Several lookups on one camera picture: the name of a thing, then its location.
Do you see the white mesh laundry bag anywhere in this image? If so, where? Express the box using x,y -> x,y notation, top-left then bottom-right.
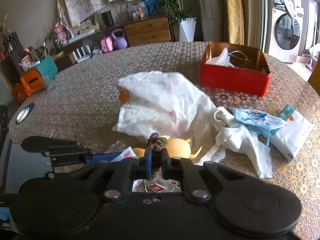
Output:
113,71 -> 217,151

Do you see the white drawstring mesh pouch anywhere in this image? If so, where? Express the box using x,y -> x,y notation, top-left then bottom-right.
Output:
206,48 -> 250,68

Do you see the teal storage box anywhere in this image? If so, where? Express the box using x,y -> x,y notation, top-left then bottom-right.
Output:
32,55 -> 58,79

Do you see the red metal tin box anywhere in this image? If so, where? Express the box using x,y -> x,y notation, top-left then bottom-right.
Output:
200,41 -> 271,96

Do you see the brown knitted small toy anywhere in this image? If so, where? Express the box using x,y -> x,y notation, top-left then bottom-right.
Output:
147,133 -> 168,183

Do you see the white washing machine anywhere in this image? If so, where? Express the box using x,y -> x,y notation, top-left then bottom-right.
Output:
265,0 -> 304,63

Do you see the dark blue oval object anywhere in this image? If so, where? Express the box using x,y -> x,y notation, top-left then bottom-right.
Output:
16,102 -> 35,124

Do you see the wooden drawer cabinet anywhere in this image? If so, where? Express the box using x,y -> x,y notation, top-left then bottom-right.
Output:
124,16 -> 172,47

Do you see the white tissue pack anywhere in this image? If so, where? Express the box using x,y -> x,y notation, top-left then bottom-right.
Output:
270,105 -> 313,161

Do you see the yellow curtain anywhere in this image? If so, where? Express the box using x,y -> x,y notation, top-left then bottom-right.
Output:
224,0 -> 245,45

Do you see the tan leather chair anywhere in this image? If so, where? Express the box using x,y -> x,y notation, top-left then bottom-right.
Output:
308,59 -> 320,94

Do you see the picture frame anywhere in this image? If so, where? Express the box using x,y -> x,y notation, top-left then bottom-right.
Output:
79,12 -> 100,34

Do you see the orange storage box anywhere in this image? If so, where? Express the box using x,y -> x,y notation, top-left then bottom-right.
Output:
11,67 -> 44,104

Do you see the pink toy bag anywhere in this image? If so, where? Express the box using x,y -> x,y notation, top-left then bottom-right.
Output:
100,36 -> 114,53

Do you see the white knit cloth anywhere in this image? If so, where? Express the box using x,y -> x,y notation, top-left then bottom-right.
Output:
196,107 -> 273,178

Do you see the blue cartoon face mask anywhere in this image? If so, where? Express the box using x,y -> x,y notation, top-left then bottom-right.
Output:
232,108 -> 287,146

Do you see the yellow plush toy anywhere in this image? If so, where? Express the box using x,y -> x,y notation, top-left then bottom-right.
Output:
134,135 -> 202,159

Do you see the purple kettlebell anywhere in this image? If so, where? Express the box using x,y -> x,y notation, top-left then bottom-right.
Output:
111,28 -> 128,49

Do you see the white planter with plant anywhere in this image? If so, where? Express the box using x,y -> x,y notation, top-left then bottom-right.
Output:
159,0 -> 196,42

